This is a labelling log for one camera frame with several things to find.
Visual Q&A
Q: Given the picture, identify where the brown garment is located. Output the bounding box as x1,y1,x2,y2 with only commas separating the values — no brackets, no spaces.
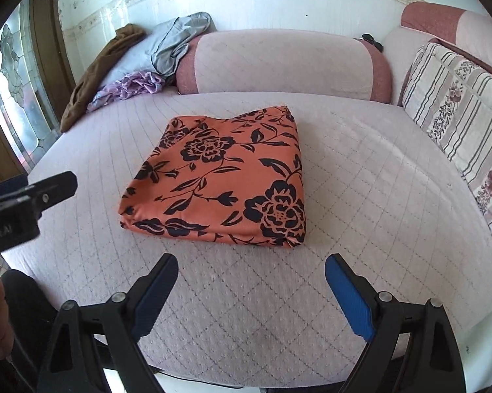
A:
60,23,146,133

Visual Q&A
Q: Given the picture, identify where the striped floral pillow right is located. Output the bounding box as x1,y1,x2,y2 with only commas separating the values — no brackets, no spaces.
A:
401,41,492,236

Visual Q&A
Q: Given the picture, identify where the grey-blue garment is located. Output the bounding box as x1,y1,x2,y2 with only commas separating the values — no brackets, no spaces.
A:
100,11,218,89

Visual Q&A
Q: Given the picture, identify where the purple floral garment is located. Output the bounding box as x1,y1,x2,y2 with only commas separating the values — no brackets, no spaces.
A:
86,71,165,114

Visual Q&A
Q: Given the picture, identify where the orange floral blouse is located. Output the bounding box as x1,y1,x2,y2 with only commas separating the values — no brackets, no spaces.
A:
118,105,306,248

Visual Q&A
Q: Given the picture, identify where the stained glass door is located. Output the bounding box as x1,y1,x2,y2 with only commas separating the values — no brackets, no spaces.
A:
0,0,60,172

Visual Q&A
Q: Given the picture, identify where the pink sofa backrest corner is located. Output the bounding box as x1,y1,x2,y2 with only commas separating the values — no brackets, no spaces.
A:
383,2,492,105

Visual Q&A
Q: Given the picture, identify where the small black object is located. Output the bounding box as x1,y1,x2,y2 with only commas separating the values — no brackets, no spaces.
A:
362,33,384,52

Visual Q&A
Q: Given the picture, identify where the pink quilted bolster cushion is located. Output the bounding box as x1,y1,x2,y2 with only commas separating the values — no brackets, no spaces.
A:
176,29,392,104

